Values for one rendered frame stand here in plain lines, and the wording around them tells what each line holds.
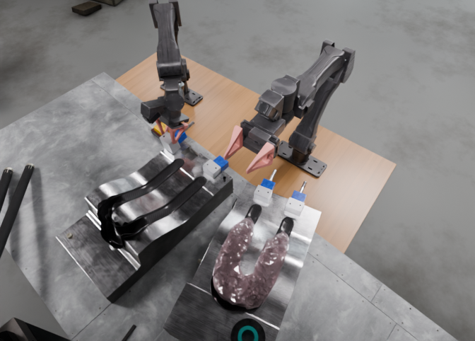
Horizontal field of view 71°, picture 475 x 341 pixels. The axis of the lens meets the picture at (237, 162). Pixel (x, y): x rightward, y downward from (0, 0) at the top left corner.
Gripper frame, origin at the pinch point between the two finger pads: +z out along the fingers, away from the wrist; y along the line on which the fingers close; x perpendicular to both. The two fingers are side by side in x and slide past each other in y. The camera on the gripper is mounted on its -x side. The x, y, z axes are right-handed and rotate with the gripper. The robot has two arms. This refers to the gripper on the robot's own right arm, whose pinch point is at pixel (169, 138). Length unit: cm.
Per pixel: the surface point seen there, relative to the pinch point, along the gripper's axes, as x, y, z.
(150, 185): -10.9, 5.2, 12.1
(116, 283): -33.5, 21.8, 25.2
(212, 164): 4.4, 16.7, 2.7
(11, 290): -41, -63, 113
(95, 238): -30.8, 6.4, 22.5
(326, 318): 1, 69, 22
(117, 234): -26.4, 10.9, 19.8
